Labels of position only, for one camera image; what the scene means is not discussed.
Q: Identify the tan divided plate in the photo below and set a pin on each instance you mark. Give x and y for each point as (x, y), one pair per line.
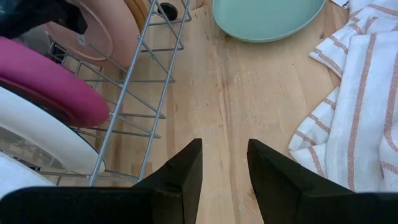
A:
(109, 31)

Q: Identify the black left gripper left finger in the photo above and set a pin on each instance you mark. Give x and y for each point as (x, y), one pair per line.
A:
(109, 205)

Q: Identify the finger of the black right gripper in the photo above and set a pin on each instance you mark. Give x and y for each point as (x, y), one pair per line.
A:
(34, 15)

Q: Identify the white label with black writing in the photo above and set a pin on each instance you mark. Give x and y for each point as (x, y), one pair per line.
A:
(340, 3)

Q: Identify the mint green plate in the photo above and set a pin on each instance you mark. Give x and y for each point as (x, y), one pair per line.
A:
(264, 18)

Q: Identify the pink plate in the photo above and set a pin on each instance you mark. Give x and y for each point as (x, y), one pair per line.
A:
(46, 84)

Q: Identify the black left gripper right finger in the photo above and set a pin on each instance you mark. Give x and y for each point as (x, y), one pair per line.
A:
(311, 205)

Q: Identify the white red-striped kitchen towel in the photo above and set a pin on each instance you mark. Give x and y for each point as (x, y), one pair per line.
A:
(357, 109)

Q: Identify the white plate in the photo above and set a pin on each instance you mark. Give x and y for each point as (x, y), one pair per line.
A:
(15, 174)
(46, 137)

